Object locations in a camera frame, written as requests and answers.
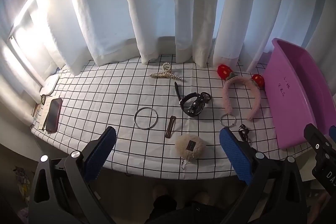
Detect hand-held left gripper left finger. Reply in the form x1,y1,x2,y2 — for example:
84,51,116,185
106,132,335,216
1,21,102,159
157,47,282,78
28,126,117,224

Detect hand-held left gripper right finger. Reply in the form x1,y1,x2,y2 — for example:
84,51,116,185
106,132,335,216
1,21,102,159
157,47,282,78
219,127,308,224

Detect pink strawberry headband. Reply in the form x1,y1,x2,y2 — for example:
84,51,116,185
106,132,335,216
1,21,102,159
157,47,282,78
217,64,265,122

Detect purple plastic basin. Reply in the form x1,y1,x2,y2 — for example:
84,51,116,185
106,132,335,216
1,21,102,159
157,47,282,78
264,38,336,150

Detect brown hair clip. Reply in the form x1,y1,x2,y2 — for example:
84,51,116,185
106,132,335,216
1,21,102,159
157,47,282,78
164,115,177,139

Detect cream fluffy pouch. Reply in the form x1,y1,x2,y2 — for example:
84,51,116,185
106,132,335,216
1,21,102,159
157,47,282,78
174,134,207,170

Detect silver bangle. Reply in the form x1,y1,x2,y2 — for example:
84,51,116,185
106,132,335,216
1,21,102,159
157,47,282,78
134,106,159,131

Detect black grid white tablecloth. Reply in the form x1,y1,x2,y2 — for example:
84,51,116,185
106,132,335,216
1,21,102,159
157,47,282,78
31,55,313,179

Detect phone in red case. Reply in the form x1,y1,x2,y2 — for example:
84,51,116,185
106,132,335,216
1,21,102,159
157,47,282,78
45,98,63,134

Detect black wrist watch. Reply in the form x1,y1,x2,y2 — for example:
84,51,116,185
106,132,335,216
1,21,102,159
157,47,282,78
174,81,206,117

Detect person's legs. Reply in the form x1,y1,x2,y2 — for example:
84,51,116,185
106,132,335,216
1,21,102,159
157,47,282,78
148,184,213,224

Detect colourful patterned bag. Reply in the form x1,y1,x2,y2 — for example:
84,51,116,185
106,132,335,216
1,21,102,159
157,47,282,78
13,166,33,197

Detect pearl hair claw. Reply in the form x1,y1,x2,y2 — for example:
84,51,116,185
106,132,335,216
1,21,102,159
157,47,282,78
149,62,182,82

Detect white curtain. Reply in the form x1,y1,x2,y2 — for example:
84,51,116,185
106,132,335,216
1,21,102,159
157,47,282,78
0,0,336,76

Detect black keychain clasp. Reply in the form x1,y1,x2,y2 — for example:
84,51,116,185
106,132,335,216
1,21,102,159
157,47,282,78
238,124,253,145

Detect silver key ring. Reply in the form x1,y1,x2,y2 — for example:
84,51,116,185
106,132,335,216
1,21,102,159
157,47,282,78
220,113,237,127

